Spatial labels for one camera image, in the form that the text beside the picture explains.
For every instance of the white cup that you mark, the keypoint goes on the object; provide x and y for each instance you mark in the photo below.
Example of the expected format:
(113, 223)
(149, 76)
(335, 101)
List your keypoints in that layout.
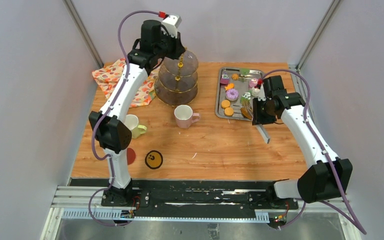
(132, 123)

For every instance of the floral orange cloth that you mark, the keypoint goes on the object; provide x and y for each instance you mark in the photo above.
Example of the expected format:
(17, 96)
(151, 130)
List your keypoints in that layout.
(108, 76)

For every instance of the orange round biscuit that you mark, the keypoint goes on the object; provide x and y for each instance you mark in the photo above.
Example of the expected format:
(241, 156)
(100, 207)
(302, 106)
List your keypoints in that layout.
(229, 112)
(225, 104)

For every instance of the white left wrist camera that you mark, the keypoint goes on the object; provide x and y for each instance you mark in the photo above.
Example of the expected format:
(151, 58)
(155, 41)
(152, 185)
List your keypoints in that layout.
(171, 24)

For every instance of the magenta square cake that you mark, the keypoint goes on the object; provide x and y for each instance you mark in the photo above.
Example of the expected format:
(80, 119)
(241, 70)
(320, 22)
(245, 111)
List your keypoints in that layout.
(224, 79)

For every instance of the metal serving tray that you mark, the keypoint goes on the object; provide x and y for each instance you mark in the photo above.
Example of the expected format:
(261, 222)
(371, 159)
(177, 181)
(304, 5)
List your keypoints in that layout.
(241, 85)

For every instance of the long metal tongs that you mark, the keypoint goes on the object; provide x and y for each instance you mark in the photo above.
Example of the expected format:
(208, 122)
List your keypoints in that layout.
(260, 118)

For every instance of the aluminium frame post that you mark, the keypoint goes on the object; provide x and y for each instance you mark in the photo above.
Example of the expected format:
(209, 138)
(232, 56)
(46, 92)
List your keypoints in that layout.
(331, 10)
(71, 8)

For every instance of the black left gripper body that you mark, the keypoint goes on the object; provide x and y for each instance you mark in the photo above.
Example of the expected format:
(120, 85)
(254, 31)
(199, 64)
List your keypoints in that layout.
(169, 47)

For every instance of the green square cake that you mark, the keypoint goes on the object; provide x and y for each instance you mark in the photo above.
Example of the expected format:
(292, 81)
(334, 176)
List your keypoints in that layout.
(245, 98)

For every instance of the pink mug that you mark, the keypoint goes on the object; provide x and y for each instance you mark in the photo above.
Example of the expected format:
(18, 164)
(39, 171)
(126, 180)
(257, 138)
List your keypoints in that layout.
(185, 116)

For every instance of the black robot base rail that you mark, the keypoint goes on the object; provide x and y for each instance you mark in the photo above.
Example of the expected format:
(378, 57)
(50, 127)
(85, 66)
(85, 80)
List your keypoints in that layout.
(190, 200)

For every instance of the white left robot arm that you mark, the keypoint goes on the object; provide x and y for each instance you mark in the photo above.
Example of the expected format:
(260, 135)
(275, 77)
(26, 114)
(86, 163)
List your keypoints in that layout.
(108, 127)

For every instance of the brown bread roll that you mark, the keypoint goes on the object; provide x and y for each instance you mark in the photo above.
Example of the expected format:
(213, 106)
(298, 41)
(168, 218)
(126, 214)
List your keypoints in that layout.
(246, 113)

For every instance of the red round coaster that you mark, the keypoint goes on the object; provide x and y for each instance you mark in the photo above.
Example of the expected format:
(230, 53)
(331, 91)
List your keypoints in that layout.
(130, 156)

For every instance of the small orange flower cookie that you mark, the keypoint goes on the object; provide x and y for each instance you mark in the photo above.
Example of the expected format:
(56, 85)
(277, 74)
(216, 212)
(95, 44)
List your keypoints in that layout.
(235, 76)

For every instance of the purple frosted donut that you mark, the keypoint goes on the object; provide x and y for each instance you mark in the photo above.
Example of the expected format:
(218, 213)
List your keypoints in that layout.
(232, 94)

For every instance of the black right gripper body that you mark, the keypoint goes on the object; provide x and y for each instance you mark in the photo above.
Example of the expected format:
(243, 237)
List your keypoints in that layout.
(262, 113)

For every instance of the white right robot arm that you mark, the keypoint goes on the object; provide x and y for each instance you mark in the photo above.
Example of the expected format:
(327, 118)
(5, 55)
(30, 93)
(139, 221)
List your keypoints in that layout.
(327, 175)

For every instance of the aluminium frame post right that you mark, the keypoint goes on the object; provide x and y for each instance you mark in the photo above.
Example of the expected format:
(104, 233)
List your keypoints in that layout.
(331, 10)

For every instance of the aluminium frame post left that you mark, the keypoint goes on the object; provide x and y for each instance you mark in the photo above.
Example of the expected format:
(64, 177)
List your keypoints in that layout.
(71, 8)

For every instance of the white cream cupcake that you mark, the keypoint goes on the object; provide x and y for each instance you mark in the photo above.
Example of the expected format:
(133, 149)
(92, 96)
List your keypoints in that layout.
(255, 91)

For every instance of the three-tier glass cake stand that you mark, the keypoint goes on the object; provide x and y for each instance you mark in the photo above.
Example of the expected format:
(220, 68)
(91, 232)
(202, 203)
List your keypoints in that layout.
(177, 80)

